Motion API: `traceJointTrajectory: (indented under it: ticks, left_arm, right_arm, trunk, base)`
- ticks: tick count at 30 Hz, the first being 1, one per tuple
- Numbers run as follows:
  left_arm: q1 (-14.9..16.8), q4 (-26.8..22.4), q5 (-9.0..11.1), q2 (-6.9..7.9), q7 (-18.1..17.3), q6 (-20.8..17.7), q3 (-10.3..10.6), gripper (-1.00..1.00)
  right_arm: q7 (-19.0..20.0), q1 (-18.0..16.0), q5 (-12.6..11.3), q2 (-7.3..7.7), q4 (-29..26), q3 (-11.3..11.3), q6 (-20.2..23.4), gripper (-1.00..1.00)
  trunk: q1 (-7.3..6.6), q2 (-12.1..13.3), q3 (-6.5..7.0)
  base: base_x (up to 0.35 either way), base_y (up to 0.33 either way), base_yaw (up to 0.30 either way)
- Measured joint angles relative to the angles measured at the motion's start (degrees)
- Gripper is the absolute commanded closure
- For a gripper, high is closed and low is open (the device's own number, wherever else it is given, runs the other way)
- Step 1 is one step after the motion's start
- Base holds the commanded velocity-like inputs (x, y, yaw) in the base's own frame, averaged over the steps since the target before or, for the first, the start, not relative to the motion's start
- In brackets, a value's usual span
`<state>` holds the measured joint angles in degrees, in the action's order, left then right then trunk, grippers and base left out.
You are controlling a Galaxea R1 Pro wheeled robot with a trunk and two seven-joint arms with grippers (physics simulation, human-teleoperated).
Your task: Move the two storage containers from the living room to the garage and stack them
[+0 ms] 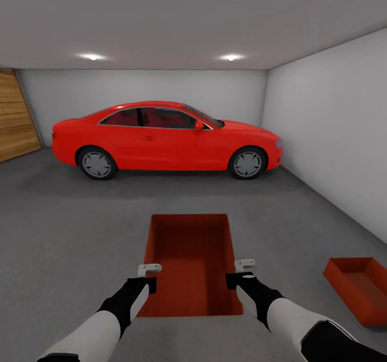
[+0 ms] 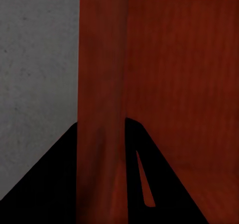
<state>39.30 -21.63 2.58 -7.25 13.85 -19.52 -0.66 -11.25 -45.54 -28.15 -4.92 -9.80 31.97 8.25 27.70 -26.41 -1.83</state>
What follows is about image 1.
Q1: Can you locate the storage box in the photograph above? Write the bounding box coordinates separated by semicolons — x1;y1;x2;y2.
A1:
323;257;387;326
136;214;243;317

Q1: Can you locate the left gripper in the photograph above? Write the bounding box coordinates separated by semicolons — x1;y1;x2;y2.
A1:
143;277;157;294

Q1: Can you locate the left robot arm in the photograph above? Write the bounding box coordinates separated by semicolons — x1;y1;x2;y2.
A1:
35;264;162;362

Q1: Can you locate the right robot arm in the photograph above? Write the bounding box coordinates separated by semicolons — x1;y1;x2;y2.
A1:
226;259;387;362

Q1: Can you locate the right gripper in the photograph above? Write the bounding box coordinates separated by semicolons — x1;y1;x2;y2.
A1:
226;272;253;289

